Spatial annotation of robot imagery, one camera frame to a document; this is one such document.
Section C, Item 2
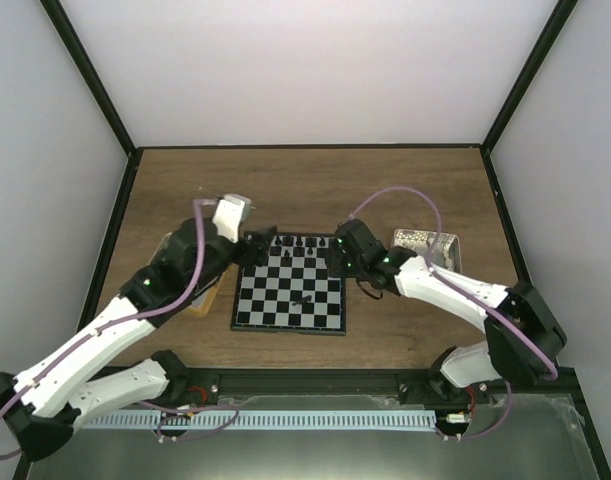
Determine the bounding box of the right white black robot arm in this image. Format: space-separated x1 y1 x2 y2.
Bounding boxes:
329 239 566 403

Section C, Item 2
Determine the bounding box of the black and silver chessboard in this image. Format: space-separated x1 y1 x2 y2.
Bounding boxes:
230 232 346 336

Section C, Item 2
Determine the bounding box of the black frame post left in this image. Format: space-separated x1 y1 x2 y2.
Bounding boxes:
39 0 136 156

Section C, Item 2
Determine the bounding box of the yellow tin box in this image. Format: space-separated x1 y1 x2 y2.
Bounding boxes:
149 232 227 317

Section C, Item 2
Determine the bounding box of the light blue cable duct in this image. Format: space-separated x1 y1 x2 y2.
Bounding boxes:
84 410 436 432

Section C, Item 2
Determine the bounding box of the black frame post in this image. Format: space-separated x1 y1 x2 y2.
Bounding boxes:
481 0 578 155
39 0 136 156

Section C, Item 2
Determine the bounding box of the pink tin box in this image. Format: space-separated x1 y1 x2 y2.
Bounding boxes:
391 229 462 273

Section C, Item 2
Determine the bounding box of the pile of black chess pieces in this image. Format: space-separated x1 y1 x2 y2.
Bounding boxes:
292 295 312 306

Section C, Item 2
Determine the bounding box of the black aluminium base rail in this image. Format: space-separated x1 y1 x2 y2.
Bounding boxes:
49 367 576 401

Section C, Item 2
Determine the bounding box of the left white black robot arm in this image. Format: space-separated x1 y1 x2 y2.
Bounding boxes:
0 218 276 462

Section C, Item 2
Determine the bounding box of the black frame post right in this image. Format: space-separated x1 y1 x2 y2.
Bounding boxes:
481 0 578 155

